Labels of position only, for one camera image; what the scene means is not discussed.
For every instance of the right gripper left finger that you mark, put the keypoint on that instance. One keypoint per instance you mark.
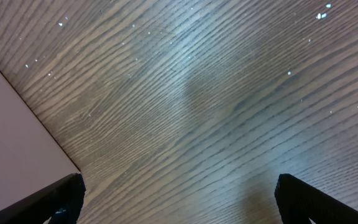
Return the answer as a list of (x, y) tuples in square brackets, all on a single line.
[(60, 202)]

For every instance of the white cardboard box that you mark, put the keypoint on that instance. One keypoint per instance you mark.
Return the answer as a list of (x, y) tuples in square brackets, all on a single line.
[(30, 158)]

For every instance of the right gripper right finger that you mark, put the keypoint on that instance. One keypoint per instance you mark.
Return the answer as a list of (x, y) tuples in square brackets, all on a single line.
[(299, 202)]

